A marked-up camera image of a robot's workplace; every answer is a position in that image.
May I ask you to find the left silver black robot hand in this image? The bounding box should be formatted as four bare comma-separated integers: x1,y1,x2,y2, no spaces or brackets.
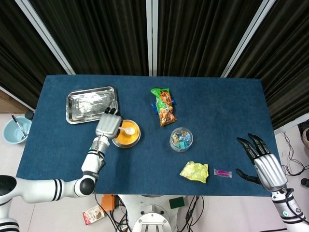
95,107,123,140

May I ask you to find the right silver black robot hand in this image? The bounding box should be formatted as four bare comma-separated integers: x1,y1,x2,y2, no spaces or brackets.
235,132,288,193

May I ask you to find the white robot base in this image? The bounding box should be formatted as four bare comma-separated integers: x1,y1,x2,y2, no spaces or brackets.
118,194,189,232

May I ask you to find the yellow bowl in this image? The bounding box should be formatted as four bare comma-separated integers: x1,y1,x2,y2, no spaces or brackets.
112,119,141,145

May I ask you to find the silver metal tray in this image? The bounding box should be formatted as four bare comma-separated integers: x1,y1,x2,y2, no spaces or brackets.
65,86,119,125

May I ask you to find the metal spoon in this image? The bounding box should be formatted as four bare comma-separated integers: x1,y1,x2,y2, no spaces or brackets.
11,113,28,140

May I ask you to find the light blue bowl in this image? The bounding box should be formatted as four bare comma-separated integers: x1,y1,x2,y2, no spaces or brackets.
2,116,32,145

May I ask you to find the round metal saucer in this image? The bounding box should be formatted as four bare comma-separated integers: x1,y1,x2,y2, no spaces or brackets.
112,136,141,149

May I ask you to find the blue snack packet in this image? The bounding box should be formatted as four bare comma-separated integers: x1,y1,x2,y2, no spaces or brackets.
151,95,177,116

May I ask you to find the pink item in clear packet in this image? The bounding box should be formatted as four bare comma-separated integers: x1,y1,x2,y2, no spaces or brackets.
213,168,233,179

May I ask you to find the green orange snack bag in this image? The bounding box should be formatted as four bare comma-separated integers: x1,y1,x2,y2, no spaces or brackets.
150,87,178,128

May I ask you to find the clear jar of binder clips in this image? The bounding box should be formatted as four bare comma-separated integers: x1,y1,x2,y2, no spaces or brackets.
169,127,194,153

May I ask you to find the orange box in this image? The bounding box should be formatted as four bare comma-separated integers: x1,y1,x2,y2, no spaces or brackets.
101,194,117,211

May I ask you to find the crumpled yellow wrapper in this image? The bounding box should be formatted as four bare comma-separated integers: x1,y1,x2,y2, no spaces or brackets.
179,161,209,185

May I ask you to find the blue table cloth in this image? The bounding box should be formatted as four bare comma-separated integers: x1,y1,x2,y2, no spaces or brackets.
14,74,288,198

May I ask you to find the black curtain panel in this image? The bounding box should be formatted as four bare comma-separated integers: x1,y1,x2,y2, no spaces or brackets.
228,0,309,132
0,0,68,112
156,0,265,78
28,0,148,76

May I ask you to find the dark green pad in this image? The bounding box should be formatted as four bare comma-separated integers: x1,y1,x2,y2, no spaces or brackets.
169,197,186,210

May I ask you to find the black cable bundle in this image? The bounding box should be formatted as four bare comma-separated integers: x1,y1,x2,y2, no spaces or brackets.
177,195,206,232
95,193,132,232
281,131,309,177

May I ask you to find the white partition post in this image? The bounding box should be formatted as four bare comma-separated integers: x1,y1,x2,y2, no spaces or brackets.
14,0,76,75
145,0,159,77
221,0,276,78

